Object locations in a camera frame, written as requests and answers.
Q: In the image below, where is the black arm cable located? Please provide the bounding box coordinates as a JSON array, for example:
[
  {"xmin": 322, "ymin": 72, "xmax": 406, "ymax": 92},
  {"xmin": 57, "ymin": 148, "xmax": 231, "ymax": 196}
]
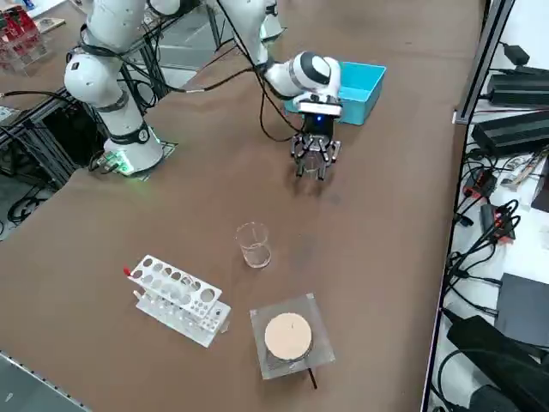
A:
[{"xmin": 160, "ymin": 0, "xmax": 310, "ymax": 142}]

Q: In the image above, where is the small black power adapter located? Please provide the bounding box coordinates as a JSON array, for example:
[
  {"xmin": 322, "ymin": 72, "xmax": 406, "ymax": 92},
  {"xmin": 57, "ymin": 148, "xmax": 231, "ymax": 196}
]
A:
[{"xmin": 501, "ymin": 42, "xmax": 532, "ymax": 66}]

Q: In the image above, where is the black flat case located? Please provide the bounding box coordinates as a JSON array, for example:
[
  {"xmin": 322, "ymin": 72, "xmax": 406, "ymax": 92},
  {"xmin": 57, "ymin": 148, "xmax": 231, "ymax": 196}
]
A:
[{"xmin": 497, "ymin": 272, "xmax": 549, "ymax": 348}]

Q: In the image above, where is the black and red device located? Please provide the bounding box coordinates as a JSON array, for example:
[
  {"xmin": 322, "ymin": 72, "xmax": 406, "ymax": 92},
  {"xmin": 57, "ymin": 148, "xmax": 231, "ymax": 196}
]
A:
[{"xmin": 462, "ymin": 171, "xmax": 498, "ymax": 198}]

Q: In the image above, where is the large glass beaker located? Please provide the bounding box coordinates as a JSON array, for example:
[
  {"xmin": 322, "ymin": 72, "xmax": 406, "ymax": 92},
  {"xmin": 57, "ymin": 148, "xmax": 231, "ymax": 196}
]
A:
[{"xmin": 234, "ymin": 221, "xmax": 272, "ymax": 270}]

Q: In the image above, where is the black device with red lights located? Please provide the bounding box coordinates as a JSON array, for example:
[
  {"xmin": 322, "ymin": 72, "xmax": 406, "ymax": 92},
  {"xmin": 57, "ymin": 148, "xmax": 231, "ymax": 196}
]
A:
[{"xmin": 480, "ymin": 203, "xmax": 516, "ymax": 244}]

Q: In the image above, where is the black metal frame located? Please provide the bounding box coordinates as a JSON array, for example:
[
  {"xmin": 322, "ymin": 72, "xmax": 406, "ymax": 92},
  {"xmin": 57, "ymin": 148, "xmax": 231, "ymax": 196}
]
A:
[{"xmin": 0, "ymin": 88, "xmax": 108, "ymax": 190}]

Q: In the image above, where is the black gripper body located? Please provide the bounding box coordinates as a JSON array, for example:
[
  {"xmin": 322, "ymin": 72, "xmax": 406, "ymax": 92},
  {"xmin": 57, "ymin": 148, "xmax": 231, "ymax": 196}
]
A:
[{"xmin": 301, "ymin": 112, "xmax": 336, "ymax": 141}]

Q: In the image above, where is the grey aluminium post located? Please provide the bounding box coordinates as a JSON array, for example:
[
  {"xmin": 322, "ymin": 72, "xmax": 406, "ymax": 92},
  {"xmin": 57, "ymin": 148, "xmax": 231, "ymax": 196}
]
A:
[{"xmin": 453, "ymin": 0, "xmax": 516, "ymax": 126}]

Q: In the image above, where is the blue plastic bin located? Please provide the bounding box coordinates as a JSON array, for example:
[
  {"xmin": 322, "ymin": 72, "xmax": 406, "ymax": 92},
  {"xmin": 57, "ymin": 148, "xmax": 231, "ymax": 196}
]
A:
[{"xmin": 282, "ymin": 61, "xmax": 387, "ymax": 126}]

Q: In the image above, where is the white test tube rack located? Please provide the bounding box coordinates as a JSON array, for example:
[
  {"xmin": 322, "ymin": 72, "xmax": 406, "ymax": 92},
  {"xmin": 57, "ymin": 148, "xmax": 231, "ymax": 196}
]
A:
[{"xmin": 128, "ymin": 254, "xmax": 232, "ymax": 348}]

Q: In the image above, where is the clear acrylic box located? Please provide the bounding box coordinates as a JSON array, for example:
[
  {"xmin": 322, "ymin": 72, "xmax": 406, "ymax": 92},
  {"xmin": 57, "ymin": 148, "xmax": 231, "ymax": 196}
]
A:
[{"xmin": 0, "ymin": 6, "xmax": 55, "ymax": 77}]

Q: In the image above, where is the small cardboard piece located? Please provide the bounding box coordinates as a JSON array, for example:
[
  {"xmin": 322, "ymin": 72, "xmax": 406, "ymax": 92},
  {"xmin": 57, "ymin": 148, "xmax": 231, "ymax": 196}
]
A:
[{"xmin": 32, "ymin": 16, "xmax": 66, "ymax": 33}]

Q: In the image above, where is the small glass beaker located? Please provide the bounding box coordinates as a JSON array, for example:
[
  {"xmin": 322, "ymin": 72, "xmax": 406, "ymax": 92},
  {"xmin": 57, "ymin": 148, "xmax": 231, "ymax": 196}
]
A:
[{"xmin": 299, "ymin": 149, "xmax": 328, "ymax": 179}]

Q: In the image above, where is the large black power adapter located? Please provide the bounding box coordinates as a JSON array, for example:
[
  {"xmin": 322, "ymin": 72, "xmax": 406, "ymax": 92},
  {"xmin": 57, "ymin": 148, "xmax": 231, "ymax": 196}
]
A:
[
  {"xmin": 488, "ymin": 66, "xmax": 549, "ymax": 108},
  {"xmin": 471, "ymin": 109, "xmax": 549, "ymax": 158}
]

